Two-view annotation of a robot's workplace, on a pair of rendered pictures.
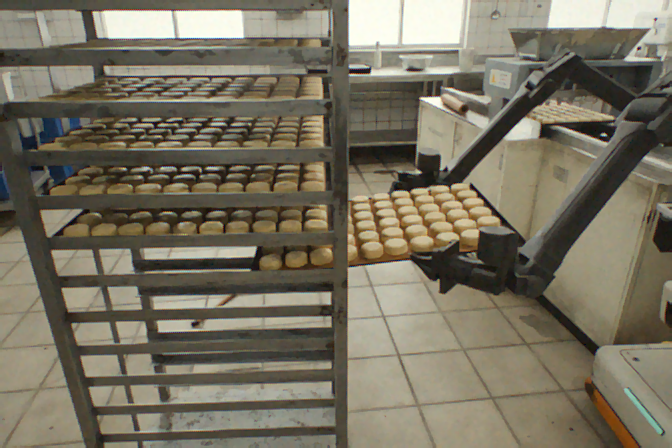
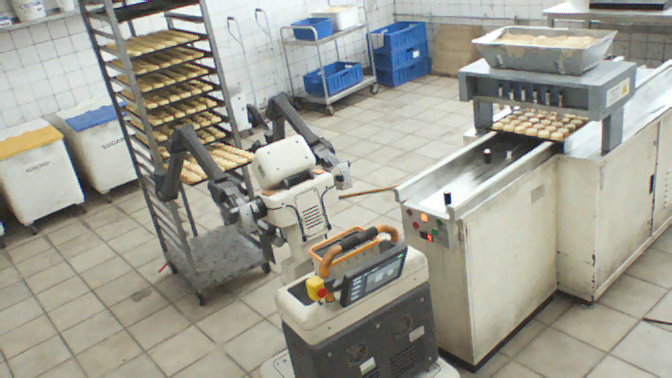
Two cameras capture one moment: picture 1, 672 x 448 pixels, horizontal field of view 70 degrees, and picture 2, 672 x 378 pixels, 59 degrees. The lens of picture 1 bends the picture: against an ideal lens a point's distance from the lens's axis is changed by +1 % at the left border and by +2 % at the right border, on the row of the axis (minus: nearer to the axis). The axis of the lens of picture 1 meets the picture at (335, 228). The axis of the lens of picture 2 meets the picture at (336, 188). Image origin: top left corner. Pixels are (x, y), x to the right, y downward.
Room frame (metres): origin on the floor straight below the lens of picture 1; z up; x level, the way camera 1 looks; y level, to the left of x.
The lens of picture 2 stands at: (0.32, -3.01, 2.02)
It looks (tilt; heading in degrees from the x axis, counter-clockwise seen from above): 26 degrees down; 62
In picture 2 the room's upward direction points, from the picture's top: 10 degrees counter-clockwise
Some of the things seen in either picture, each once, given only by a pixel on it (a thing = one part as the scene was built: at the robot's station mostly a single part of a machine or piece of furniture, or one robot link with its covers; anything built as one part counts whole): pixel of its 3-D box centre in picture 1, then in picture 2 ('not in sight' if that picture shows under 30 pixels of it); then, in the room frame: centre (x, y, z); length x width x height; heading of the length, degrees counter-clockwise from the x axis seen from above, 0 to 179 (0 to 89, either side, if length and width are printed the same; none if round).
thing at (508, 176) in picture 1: (502, 178); (589, 174); (2.93, -1.07, 0.42); 1.28 x 0.72 x 0.84; 10
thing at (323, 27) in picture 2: not in sight; (312, 28); (3.28, 2.52, 0.87); 0.40 x 0.30 x 0.16; 101
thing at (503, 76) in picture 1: (564, 95); (542, 101); (2.47, -1.15, 1.01); 0.72 x 0.33 x 0.34; 100
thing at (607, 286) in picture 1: (608, 239); (484, 249); (1.97, -1.23, 0.45); 0.70 x 0.34 x 0.90; 10
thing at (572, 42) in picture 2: not in sight; (541, 46); (2.46, -1.15, 1.28); 0.54 x 0.27 x 0.06; 100
